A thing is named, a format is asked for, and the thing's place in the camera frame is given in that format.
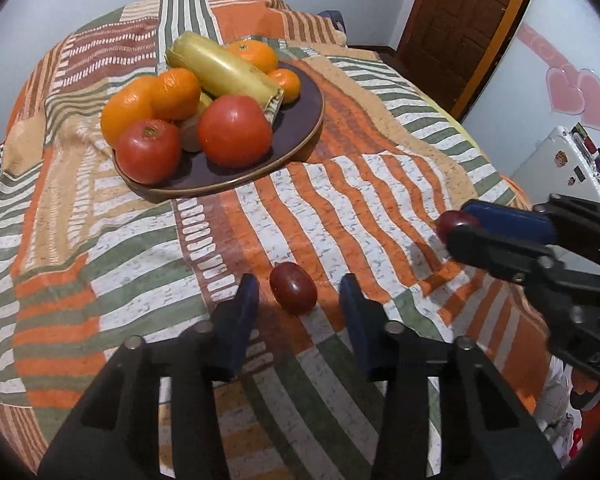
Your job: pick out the red white printed cloth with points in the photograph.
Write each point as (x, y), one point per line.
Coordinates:
(587, 400)

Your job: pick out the small mandarin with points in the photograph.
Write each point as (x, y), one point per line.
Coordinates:
(255, 55)
(286, 84)

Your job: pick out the blue grey bag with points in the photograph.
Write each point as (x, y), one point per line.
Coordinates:
(332, 15)

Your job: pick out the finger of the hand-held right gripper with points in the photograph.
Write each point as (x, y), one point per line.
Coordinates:
(499, 252)
(509, 220)

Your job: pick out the white mini fridge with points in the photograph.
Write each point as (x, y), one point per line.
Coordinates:
(544, 170)

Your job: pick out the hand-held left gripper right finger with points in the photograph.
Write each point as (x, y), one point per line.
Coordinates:
(360, 320)

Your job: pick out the large orange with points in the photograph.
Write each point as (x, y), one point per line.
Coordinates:
(122, 110)
(177, 92)

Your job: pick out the white wardrobe door pink hearts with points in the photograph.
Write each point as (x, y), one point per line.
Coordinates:
(539, 25)

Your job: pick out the brown wooden door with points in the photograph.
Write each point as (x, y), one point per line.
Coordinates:
(459, 15)

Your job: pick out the striped patchwork blanket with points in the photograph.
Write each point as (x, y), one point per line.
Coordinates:
(330, 200)

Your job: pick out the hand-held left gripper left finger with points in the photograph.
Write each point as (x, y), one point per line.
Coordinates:
(240, 310)

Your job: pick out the dark purple plate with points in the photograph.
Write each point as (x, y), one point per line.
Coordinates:
(290, 125)

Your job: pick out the small dark red cherry tomato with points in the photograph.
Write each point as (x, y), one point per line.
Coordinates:
(292, 287)
(454, 222)

